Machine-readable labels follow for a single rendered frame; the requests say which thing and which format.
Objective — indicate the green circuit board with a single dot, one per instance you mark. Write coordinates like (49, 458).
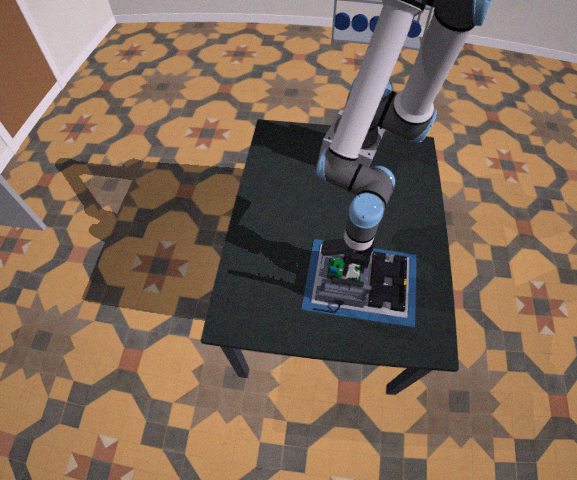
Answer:
(336, 267)

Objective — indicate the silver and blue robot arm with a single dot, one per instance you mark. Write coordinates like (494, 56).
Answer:
(409, 116)

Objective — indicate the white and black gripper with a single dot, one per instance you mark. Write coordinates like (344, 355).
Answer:
(363, 256)

